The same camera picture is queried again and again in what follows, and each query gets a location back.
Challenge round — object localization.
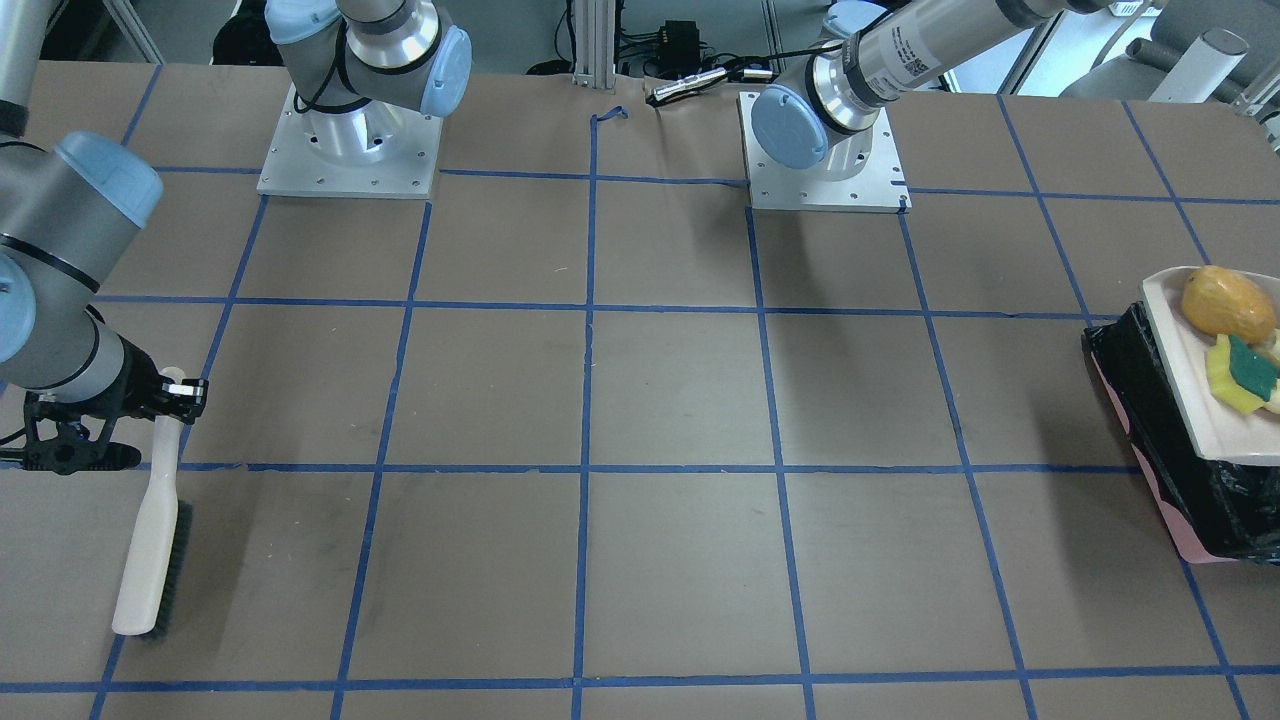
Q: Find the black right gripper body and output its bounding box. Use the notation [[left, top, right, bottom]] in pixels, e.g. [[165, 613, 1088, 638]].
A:
[[20, 340, 166, 475]]

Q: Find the beige hand brush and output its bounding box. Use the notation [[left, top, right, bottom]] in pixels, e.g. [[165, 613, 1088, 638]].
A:
[[111, 366, 193, 638]]

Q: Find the beige plastic dustpan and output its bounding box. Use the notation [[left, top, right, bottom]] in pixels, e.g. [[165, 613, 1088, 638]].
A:
[[1140, 266, 1279, 468]]

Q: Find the brown toy potato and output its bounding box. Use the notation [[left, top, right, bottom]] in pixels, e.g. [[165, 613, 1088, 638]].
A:
[[1181, 265, 1277, 345]]

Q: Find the green yellow sponge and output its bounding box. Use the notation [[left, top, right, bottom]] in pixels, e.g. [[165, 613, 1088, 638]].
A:
[[1228, 334, 1277, 402]]

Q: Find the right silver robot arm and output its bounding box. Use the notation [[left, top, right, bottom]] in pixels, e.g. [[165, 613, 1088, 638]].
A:
[[1, 1, 209, 475]]

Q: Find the pink bin with black liner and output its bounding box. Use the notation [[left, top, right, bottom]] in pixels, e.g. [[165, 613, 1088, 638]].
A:
[[1082, 302, 1279, 565]]

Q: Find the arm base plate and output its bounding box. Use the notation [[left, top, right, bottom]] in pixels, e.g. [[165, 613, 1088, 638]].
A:
[[739, 92, 913, 214], [256, 86, 444, 200]]

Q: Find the aluminium frame post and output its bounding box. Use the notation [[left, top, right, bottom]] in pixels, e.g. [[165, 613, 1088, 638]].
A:
[[570, 0, 620, 94]]

